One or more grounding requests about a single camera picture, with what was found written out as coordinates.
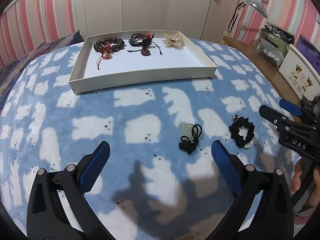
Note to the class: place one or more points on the white bear print box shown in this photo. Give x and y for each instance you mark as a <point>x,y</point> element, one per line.
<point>300,74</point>

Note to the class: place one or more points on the blue polar bear blanket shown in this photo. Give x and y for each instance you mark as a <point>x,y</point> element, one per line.
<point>160,181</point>

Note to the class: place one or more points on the cream shell scrunchie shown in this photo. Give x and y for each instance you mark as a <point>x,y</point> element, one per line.
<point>173,40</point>

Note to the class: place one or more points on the green storage bag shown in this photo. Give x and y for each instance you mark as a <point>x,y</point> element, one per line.
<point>274,43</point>

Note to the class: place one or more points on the wall power socket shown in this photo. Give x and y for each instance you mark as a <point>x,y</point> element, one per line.
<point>227,34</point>

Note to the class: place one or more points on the white shallow cardboard tray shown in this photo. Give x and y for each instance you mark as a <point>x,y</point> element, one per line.
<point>129,66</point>

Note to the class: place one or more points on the black scrunchie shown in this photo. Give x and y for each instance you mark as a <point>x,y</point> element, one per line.
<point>242,131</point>

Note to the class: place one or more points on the white wardrobe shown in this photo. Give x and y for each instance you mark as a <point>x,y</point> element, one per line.
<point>200,19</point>

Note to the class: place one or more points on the striped purple quilt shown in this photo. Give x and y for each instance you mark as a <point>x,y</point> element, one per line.
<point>11,72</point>

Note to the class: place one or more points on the person's right hand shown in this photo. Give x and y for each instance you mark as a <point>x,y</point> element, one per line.
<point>301,198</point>

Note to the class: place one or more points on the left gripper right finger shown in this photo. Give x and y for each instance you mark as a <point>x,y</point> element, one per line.
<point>262,208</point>

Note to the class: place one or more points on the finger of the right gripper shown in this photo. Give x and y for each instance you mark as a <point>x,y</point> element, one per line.
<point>303,113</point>
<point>277,119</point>

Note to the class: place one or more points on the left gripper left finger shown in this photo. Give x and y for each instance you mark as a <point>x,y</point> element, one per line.
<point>46,218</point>

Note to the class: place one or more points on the wooden side desk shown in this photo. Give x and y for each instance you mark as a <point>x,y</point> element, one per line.
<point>269,71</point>

